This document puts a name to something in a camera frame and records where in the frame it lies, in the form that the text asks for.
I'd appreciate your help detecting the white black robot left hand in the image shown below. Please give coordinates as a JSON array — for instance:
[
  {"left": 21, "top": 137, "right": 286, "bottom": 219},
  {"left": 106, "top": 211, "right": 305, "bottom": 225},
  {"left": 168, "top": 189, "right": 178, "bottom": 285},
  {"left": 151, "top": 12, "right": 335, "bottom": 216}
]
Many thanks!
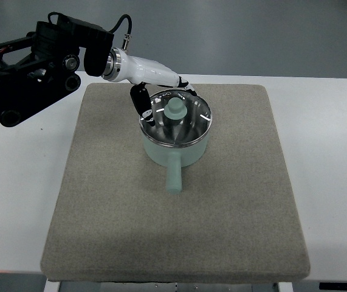
[{"left": 102, "top": 48, "right": 197, "bottom": 127}]

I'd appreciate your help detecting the glass lid with green knob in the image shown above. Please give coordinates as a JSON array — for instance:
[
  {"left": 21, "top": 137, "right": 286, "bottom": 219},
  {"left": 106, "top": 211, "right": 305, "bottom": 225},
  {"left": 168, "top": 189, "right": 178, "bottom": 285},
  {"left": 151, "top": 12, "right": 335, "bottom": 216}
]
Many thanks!
[{"left": 139, "top": 89, "right": 212, "bottom": 148}]

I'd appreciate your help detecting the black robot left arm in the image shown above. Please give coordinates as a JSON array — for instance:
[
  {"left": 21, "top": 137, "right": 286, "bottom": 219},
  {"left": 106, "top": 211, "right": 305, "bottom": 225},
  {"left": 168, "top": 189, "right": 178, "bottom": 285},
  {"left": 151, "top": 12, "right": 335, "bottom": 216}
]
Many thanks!
[{"left": 0, "top": 12, "right": 122, "bottom": 127}]

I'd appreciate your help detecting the mint green saucepan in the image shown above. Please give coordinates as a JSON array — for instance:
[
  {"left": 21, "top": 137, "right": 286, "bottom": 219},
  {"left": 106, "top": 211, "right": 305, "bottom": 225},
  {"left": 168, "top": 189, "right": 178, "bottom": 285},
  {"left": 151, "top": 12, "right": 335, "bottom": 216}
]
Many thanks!
[{"left": 142, "top": 130, "right": 210, "bottom": 194}]

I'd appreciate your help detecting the grey felt mat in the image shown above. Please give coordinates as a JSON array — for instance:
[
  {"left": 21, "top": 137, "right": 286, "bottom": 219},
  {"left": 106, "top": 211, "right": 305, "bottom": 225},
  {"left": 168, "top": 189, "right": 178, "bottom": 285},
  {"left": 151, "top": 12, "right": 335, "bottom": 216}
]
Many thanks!
[{"left": 40, "top": 83, "right": 311, "bottom": 283}]

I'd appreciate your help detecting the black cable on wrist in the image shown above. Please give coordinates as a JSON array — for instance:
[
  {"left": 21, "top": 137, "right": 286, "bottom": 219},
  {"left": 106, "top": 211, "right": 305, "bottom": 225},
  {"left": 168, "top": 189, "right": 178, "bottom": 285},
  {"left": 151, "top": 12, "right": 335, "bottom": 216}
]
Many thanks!
[{"left": 47, "top": 12, "right": 133, "bottom": 51}]

